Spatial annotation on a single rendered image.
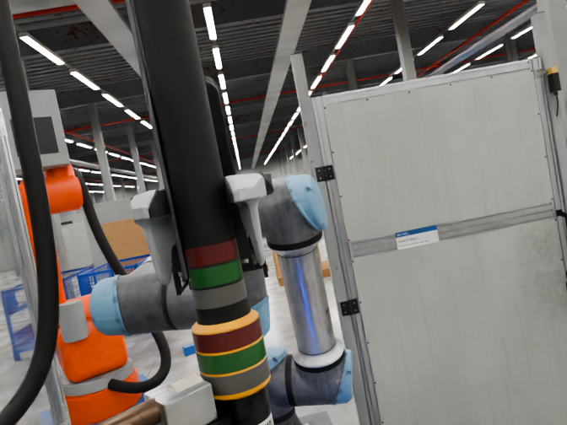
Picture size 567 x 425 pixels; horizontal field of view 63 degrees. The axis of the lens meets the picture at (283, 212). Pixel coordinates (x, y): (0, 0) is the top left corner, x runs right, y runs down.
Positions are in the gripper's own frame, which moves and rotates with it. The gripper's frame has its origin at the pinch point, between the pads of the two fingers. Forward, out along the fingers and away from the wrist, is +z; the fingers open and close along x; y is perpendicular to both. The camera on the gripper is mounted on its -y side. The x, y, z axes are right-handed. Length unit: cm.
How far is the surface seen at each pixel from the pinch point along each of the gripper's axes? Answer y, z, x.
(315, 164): -8, -181, -37
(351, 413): 161, -284, -46
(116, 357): 112, -368, 128
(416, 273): 50, -182, -74
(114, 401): 145, -358, 134
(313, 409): 161, -302, -22
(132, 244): 43, -785, 203
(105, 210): -29, -1038, 309
